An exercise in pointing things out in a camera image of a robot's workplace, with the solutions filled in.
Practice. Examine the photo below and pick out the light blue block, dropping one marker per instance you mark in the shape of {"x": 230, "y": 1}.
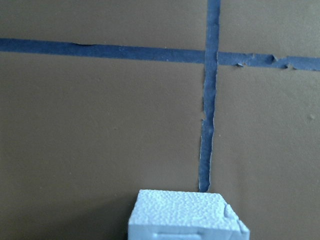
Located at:
{"x": 179, "y": 215}

